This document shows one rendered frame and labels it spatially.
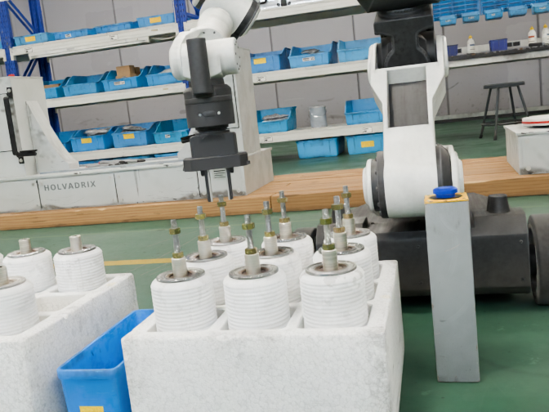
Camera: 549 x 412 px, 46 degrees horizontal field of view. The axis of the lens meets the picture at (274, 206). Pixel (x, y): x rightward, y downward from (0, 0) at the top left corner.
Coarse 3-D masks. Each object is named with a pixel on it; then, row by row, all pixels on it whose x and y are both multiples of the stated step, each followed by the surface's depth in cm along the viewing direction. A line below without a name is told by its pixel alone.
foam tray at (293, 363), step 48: (384, 288) 107; (144, 336) 96; (192, 336) 94; (240, 336) 92; (288, 336) 90; (336, 336) 88; (384, 336) 87; (144, 384) 96; (192, 384) 95; (240, 384) 93; (288, 384) 91; (336, 384) 90; (384, 384) 88
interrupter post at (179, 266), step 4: (184, 256) 100; (172, 260) 99; (176, 260) 99; (180, 260) 99; (184, 260) 99; (172, 264) 99; (176, 264) 99; (180, 264) 99; (184, 264) 99; (172, 268) 100; (176, 268) 99; (180, 268) 99; (184, 268) 99; (176, 272) 99; (180, 272) 99; (184, 272) 100; (176, 276) 99; (180, 276) 99; (184, 276) 100
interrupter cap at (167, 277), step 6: (192, 270) 102; (198, 270) 102; (162, 276) 100; (168, 276) 100; (186, 276) 100; (192, 276) 98; (198, 276) 98; (162, 282) 98; (168, 282) 97; (174, 282) 97; (180, 282) 97
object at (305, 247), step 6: (300, 240) 117; (306, 240) 118; (312, 240) 120; (264, 246) 118; (288, 246) 116; (294, 246) 116; (300, 246) 116; (306, 246) 117; (312, 246) 120; (300, 252) 116; (306, 252) 117; (312, 252) 119; (306, 258) 117; (312, 258) 119; (306, 264) 117
